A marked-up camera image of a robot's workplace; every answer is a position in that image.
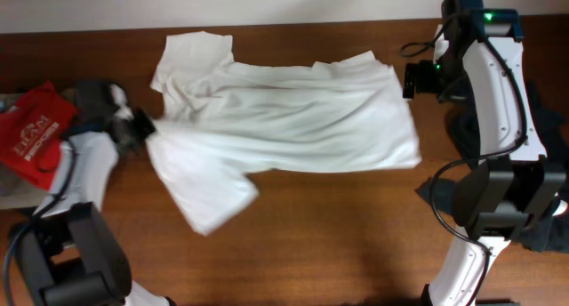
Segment white t-shirt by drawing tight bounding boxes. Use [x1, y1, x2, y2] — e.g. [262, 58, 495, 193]
[147, 31, 421, 235]

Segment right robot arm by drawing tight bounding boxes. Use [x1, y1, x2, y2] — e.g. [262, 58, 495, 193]
[400, 0, 568, 305]

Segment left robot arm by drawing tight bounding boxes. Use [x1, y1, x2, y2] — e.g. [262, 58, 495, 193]
[1, 80, 174, 306]

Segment red folded t-shirt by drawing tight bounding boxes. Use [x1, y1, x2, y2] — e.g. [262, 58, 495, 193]
[0, 80, 80, 192]

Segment beige folded trousers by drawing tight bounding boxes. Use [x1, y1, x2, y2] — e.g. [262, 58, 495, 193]
[0, 88, 76, 211]

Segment dark green t-shirt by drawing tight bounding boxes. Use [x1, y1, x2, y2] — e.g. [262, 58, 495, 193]
[434, 81, 568, 254]

